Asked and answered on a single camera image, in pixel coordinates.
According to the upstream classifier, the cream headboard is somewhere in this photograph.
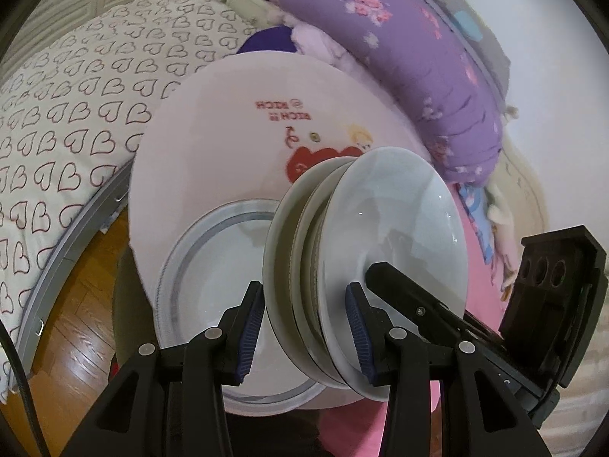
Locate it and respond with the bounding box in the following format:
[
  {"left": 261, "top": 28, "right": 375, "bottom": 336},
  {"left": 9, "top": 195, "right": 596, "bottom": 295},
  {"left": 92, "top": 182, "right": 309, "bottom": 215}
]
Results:
[{"left": 490, "top": 134, "right": 549, "bottom": 243}]

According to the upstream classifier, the blue cartoon pillow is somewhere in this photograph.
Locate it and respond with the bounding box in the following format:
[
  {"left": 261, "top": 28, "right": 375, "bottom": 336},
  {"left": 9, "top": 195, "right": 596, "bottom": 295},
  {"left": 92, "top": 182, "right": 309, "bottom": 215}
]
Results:
[{"left": 457, "top": 184, "right": 494, "bottom": 264}]

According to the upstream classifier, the grey floral pillow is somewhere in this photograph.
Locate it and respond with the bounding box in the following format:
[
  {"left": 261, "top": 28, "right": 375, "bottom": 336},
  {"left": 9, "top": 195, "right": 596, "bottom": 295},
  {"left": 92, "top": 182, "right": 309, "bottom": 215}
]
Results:
[{"left": 424, "top": 0, "right": 511, "bottom": 107}]

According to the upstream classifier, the large white bowl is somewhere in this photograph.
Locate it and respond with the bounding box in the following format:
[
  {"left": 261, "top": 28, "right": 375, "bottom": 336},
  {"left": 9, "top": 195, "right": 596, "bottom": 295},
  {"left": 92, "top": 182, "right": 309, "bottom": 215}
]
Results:
[{"left": 316, "top": 147, "right": 469, "bottom": 401}]

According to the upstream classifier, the grey bed frame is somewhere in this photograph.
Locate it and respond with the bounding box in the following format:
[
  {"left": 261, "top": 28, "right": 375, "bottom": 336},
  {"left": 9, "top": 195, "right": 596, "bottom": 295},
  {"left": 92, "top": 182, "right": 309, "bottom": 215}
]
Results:
[{"left": 16, "top": 160, "right": 133, "bottom": 374}]

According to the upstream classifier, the purple floral quilt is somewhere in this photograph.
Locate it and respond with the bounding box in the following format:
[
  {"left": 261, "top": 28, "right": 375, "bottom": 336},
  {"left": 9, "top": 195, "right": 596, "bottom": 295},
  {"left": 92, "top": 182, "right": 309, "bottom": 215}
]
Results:
[{"left": 271, "top": 0, "right": 503, "bottom": 186}]

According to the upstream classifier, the small white bowl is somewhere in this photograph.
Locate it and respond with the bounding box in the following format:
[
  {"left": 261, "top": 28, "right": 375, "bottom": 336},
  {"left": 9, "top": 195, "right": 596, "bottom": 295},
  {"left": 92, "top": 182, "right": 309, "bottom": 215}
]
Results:
[
  {"left": 289, "top": 161, "right": 352, "bottom": 390},
  {"left": 262, "top": 156, "right": 354, "bottom": 390}
]

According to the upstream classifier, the cream plush toy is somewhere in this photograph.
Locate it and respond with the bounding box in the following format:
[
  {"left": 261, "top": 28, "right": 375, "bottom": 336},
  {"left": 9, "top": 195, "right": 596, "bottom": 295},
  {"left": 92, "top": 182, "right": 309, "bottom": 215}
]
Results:
[{"left": 485, "top": 182, "right": 520, "bottom": 301}]

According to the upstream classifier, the black cable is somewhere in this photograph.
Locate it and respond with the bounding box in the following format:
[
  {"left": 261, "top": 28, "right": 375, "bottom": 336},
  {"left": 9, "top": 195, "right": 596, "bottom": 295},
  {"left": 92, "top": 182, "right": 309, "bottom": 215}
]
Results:
[{"left": 0, "top": 320, "right": 52, "bottom": 457}]

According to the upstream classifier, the round pink table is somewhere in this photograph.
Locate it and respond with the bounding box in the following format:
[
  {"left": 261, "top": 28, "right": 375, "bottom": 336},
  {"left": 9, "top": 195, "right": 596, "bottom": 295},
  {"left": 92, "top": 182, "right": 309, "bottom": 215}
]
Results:
[{"left": 128, "top": 50, "right": 444, "bottom": 413}]

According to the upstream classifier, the grey-rimmed white plate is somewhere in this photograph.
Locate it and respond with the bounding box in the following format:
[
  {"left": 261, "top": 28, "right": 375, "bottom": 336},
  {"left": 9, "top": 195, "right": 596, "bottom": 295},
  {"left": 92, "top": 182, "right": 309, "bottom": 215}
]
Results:
[{"left": 155, "top": 199, "right": 324, "bottom": 417}]

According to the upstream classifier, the heart pattern mattress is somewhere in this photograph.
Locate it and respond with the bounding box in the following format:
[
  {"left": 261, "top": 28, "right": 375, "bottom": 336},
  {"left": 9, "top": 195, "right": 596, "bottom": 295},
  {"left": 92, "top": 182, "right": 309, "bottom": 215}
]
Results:
[{"left": 0, "top": 0, "right": 268, "bottom": 401}]

